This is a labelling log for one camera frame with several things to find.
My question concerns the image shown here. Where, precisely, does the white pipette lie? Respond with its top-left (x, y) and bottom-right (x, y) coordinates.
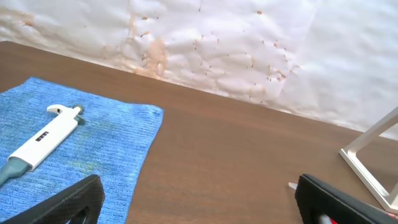
top-left (0, 103), bottom-right (86, 187)

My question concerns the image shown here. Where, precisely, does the white and blue stand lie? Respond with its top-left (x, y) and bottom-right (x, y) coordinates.
top-left (338, 105), bottom-right (398, 215)

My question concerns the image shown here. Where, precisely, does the blue cloth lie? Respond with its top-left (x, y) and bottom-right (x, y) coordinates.
top-left (0, 77), bottom-right (165, 224)

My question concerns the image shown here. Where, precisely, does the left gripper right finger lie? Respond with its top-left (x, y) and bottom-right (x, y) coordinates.
top-left (294, 173), bottom-right (398, 224)

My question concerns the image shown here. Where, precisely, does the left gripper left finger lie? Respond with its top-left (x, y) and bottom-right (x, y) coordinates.
top-left (0, 174), bottom-right (106, 224)

